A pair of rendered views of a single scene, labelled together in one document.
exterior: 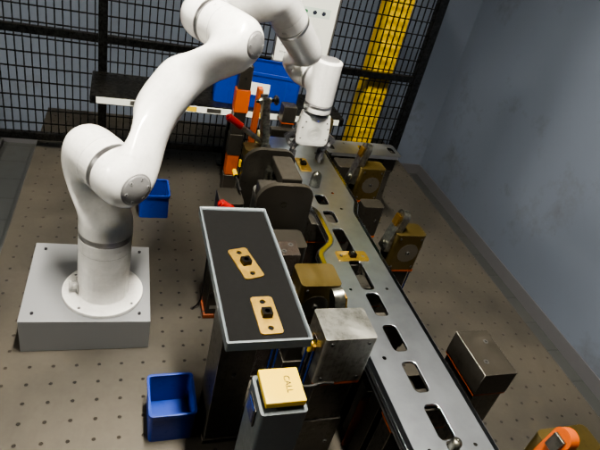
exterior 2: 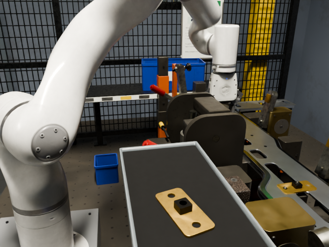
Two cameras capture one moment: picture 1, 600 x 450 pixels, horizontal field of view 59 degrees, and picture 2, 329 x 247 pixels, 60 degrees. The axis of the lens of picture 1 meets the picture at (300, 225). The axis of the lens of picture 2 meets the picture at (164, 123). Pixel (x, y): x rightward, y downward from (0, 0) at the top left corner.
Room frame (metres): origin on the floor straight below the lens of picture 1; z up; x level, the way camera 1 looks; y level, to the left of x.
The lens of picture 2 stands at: (0.47, 0.04, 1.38)
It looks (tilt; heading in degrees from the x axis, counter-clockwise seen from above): 21 degrees down; 11
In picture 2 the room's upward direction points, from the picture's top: straight up
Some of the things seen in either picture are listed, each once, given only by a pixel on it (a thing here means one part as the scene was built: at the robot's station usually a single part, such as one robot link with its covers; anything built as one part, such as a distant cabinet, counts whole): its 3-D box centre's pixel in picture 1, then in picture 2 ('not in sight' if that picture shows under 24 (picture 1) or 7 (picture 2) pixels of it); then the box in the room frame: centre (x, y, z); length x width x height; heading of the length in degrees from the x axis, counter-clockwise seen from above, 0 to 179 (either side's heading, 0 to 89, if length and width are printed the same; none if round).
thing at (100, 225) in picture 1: (99, 182); (28, 147); (0.98, 0.46, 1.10); 0.19 x 0.12 x 0.24; 55
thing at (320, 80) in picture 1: (322, 79); (224, 43); (1.52, 0.04, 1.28); 0.09 x 0.08 x 0.13; 56
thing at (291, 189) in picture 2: (352, 254); (296, 185); (1.09, -0.15, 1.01); 0.08 x 0.04 x 0.01; 114
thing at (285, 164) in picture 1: (261, 248); (198, 193); (1.10, 0.08, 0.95); 0.18 x 0.13 x 0.49; 23
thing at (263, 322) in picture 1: (266, 312); not in sight; (0.64, 0.02, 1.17); 0.08 x 0.04 x 0.01; 25
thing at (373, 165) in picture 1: (360, 210); (274, 151); (1.55, -0.18, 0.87); 0.12 x 0.07 x 0.35; 113
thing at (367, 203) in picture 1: (362, 241); (287, 176); (1.41, -0.21, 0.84); 0.10 x 0.05 x 0.29; 113
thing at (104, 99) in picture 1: (221, 99); (150, 90); (1.84, 0.39, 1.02); 0.90 x 0.22 x 0.03; 113
